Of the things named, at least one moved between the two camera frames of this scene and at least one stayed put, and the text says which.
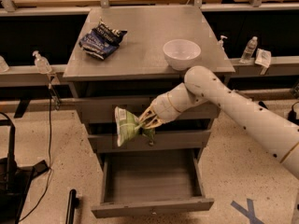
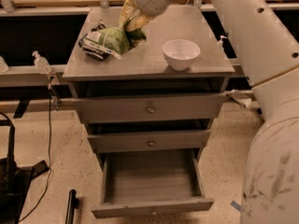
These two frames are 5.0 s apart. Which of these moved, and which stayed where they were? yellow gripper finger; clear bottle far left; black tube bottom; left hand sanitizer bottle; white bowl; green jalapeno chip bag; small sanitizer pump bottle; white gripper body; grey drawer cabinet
Moved: green jalapeno chip bag; white gripper body; yellow gripper finger
Stayed: white bowl; small sanitizer pump bottle; left hand sanitizer bottle; clear bottle far left; black tube bottom; grey drawer cabinet
